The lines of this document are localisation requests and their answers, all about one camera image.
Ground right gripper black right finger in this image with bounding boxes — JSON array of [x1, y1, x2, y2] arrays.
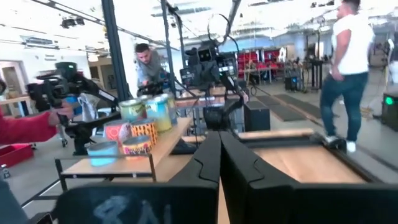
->
[[220, 131, 398, 224]]

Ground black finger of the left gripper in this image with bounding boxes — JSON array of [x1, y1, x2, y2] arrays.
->
[[179, 66, 200, 88], [217, 57, 238, 79]]

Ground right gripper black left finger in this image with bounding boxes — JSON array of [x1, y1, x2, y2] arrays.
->
[[55, 131, 222, 224]]

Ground tall tin can silver lid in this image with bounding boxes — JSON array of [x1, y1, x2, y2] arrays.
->
[[161, 92, 178, 125]]

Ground small yellow box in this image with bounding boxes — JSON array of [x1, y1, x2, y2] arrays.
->
[[121, 135, 153, 156]]

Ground colourful patterned box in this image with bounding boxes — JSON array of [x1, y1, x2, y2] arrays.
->
[[130, 118, 159, 146]]

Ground short light blue can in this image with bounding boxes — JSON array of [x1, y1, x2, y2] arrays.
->
[[86, 141, 119, 167]]

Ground pink patterned container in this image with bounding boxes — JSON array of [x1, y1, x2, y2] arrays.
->
[[103, 119, 133, 147]]

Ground red storage cabinets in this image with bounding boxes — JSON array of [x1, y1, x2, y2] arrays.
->
[[236, 48, 280, 78]]

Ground black box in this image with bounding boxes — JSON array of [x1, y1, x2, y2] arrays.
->
[[243, 101, 271, 132]]

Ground dark metal pillar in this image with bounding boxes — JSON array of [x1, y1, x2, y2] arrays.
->
[[101, 0, 133, 102]]

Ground black floor mat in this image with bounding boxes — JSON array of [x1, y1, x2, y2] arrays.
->
[[254, 93, 323, 122]]

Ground clear plastic wrapped bundle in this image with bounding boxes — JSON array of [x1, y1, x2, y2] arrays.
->
[[77, 92, 100, 123]]

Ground black computer with green light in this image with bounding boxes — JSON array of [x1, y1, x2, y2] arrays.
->
[[381, 92, 398, 131]]

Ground red plastic bin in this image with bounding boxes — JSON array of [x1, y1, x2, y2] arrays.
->
[[0, 143, 34, 168]]

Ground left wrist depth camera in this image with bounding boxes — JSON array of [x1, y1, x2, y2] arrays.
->
[[197, 47, 219, 65]]

